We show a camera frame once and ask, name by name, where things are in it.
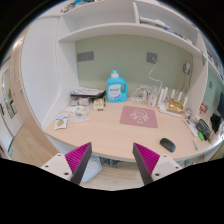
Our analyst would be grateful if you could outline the black computer mouse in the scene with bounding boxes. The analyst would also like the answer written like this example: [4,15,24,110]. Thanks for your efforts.
[160,138,176,152]

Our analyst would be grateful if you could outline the blue detergent bottle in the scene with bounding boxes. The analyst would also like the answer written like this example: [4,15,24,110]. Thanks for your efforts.
[106,70,128,103]

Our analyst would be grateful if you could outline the black pouch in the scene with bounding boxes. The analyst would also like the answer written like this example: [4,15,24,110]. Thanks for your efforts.
[196,119,211,140]

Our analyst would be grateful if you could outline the white wifi router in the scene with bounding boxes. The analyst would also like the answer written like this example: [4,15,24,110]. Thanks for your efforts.
[157,87,188,118]

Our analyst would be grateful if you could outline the green marker pen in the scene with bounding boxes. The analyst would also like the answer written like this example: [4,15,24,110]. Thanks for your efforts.
[193,137,199,151]

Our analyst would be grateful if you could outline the small yellow box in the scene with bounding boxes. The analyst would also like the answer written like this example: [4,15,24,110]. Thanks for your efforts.
[94,98,105,111]

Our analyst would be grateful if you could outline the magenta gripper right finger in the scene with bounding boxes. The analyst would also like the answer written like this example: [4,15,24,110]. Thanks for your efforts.
[133,143,160,185]

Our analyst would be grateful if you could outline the grey wall socket plate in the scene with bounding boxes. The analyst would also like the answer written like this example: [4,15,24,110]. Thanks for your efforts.
[77,51,94,62]

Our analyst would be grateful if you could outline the golden foil bag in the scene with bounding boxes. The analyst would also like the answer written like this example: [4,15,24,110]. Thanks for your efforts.
[167,99,183,114]

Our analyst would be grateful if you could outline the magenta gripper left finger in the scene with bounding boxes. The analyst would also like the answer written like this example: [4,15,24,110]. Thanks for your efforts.
[65,143,92,185]

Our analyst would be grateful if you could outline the pink mouse pad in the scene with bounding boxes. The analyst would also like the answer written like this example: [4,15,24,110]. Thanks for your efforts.
[120,106,158,128]

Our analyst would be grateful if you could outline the grey wall outlet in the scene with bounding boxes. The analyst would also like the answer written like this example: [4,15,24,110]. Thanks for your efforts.
[146,52,157,64]

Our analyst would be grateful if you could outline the white wall shelf unit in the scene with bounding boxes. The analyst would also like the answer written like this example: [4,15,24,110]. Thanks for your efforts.
[58,0,224,110]

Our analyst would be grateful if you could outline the yellow white packet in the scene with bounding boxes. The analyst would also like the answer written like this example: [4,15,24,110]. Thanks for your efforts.
[54,113,68,130]

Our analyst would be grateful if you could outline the white power cable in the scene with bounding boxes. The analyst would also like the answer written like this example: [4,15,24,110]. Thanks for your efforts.
[147,58,164,93]

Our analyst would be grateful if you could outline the white power strip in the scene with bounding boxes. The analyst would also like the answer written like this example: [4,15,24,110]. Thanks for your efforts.
[129,96,147,102]

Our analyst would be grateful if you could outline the clear plastic bag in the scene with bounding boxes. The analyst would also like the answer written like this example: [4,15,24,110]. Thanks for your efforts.
[65,105,92,123]

